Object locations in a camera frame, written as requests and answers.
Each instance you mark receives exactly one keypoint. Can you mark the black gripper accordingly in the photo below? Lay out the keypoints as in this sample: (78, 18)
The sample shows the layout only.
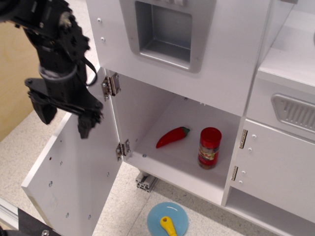
(71, 96)

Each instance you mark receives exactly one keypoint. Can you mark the white fridge door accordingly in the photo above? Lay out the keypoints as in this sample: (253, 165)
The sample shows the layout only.
(72, 177)

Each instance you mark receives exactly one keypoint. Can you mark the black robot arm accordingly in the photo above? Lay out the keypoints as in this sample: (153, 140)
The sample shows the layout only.
(52, 29)

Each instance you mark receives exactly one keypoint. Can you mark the white toy fridge cabinet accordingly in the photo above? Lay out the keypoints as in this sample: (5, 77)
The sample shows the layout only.
(162, 97)

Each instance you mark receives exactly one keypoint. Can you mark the upper steel door hinge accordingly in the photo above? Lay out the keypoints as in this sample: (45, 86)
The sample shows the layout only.
(110, 86)

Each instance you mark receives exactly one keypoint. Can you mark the steel door hinge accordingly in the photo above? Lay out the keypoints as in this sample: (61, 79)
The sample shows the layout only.
(110, 86)
(122, 150)

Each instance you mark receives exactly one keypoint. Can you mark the lower steel door hinge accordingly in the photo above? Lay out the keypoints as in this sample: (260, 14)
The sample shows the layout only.
(122, 150)

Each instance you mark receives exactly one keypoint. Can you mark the plywood panel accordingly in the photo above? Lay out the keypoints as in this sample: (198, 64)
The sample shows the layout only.
(18, 61)

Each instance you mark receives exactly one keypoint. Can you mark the aluminium extrusion foot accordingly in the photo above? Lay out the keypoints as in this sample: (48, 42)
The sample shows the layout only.
(146, 181)

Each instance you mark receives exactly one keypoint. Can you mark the red toy chili pepper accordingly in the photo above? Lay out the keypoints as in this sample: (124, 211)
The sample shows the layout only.
(173, 136)

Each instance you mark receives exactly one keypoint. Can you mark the grey ice dispenser recess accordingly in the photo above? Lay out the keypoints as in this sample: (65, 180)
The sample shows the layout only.
(174, 32)

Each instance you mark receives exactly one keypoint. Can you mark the red spice jar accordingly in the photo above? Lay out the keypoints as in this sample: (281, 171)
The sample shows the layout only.
(210, 140)

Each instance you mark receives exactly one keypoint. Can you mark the blue plate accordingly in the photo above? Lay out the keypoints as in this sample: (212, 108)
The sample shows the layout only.
(174, 211)

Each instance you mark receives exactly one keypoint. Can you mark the lower brass oven hinge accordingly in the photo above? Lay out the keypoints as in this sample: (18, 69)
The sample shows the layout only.
(234, 173)

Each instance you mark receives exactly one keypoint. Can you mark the brass oven hinge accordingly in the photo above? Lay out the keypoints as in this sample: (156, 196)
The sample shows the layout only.
(234, 173)
(243, 139)

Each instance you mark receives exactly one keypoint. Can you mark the upper brass oven hinge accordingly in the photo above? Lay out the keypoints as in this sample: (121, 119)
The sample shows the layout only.
(243, 139)

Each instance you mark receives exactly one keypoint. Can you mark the white oven cabinet door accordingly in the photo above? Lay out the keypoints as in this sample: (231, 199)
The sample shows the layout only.
(277, 168)

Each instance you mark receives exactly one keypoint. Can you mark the white toy oven cabinet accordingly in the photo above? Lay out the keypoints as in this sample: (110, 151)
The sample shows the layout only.
(288, 68)

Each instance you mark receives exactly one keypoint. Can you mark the grey oven vent panel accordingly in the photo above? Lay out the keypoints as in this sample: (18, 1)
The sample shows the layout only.
(293, 116)

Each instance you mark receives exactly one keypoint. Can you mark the aluminium frame rail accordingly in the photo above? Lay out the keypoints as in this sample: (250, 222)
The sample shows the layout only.
(9, 214)

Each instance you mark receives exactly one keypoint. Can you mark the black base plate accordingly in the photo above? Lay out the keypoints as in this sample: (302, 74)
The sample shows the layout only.
(30, 226)

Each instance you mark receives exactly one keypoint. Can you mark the yellow toy utensil handle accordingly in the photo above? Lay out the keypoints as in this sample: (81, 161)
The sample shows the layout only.
(167, 224)

